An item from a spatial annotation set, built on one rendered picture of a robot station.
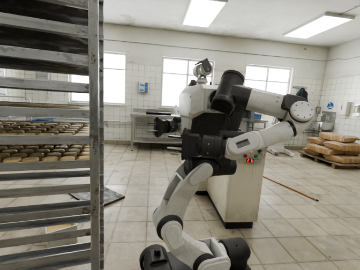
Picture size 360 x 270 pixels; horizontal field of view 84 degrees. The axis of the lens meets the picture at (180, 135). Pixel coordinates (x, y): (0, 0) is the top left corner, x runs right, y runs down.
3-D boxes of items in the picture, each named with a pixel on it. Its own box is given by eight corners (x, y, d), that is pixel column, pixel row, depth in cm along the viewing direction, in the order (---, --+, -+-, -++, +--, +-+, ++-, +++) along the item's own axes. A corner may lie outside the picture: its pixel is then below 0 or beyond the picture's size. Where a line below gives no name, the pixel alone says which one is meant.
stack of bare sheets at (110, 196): (125, 197, 248) (125, 195, 247) (94, 210, 216) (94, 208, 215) (97, 184, 283) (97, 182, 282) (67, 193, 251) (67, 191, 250)
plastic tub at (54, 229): (44, 232, 178) (43, 215, 176) (72, 224, 191) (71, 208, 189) (46, 253, 155) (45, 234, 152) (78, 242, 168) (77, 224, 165)
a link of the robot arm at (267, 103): (305, 111, 82) (249, 97, 89) (320, 94, 70) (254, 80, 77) (299, 136, 79) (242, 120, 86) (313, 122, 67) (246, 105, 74)
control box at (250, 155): (235, 160, 185) (237, 146, 183) (260, 161, 188) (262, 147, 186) (237, 162, 182) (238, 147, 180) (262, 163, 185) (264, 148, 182)
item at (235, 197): (205, 196, 264) (211, 129, 250) (231, 196, 268) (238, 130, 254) (223, 230, 195) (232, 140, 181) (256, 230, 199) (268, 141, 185)
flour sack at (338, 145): (339, 151, 424) (340, 143, 421) (321, 147, 464) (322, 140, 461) (365, 151, 440) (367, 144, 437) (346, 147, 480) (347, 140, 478)
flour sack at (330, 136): (315, 137, 502) (316, 131, 499) (329, 137, 512) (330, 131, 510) (345, 143, 433) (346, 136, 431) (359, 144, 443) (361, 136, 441)
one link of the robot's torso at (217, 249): (214, 251, 137) (216, 233, 135) (230, 276, 118) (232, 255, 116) (185, 257, 130) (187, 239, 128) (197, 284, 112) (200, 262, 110)
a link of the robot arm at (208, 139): (184, 156, 85) (212, 159, 83) (179, 162, 76) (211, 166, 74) (186, 126, 83) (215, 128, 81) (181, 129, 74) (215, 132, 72)
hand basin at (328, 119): (343, 144, 518) (351, 102, 501) (330, 144, 513) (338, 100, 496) (313, 137, 615) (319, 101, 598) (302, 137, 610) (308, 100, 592)
